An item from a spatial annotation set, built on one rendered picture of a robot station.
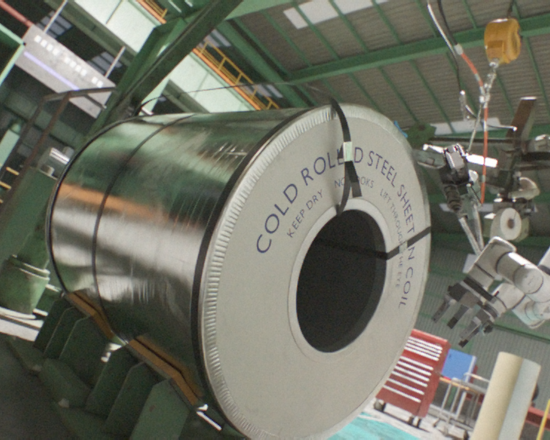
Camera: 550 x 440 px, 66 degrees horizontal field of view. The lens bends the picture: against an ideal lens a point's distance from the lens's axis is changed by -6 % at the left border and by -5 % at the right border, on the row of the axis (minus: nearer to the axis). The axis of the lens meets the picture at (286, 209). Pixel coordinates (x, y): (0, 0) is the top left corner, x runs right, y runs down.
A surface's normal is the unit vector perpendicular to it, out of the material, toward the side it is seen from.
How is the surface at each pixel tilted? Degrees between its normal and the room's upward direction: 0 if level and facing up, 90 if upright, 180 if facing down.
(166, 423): 90
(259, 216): 90
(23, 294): 90
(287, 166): 90
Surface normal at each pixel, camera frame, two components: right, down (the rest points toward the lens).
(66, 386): -0.59, -0.44
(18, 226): 0.70, 0.12
